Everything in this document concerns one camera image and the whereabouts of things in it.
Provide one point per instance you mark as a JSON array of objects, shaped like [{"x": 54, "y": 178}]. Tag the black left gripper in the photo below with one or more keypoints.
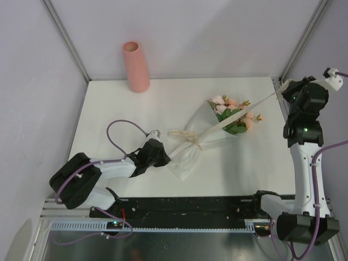
[{"x": 165, "y": 159}]

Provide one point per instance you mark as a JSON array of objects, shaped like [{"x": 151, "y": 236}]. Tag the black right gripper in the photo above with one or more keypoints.
[{"x": 296, "y": 85}]

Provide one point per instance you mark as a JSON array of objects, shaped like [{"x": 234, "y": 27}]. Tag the white slotted cable duct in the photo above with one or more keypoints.
[{"x": 245, "y": 226}]

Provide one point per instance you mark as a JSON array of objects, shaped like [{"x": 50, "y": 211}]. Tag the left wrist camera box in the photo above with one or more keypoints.
[{"x": 154, "y": 134}]

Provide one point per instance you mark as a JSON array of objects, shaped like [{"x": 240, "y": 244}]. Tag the left aluminium frame post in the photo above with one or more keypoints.
[{"x": 63, "y": 34}]

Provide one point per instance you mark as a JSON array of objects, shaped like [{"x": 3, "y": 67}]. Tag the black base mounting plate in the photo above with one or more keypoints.
[{"x": 185, "y": 211}]

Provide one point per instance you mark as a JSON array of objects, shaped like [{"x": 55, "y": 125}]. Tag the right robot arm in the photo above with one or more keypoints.
[{"x": 309, "y": 221}]

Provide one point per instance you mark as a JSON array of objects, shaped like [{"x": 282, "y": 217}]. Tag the pink cylindrical vase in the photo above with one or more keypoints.
[{"x": 136, "y": 67}]

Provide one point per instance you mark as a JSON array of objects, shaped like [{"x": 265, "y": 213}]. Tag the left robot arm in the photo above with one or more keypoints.
[{"x": 75, "y": 183}]

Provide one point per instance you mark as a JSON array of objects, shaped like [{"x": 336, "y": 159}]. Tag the right aluminium frame post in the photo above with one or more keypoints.
[{"x": 310, "y": 28}]

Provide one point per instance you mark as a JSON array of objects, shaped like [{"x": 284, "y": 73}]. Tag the aluminium frame post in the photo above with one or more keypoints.
[
  {"x": 63, "y": 34},
  {"x": 310, "y": 28}
]

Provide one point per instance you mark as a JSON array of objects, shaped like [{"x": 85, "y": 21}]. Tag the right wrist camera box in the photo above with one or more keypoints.
[{"x": 333, "y": 80}]

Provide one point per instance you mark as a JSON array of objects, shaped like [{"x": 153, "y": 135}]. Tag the cream printed ribbon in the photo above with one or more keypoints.
[{"x": 222, "y": 119}]

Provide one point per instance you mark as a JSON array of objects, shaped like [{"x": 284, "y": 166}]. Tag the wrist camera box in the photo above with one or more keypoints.
[
  {"x": 154, "y": 134},
  {"x": 333, "y": 80}
]

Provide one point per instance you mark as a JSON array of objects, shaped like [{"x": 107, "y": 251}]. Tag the pink flower bouquet white wrap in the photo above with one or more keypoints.
[{"x": 181, "y": 166}]

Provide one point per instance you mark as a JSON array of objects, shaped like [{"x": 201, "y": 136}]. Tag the aluminium front rail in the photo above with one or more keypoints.
[{"x": 50, "y": 208}]

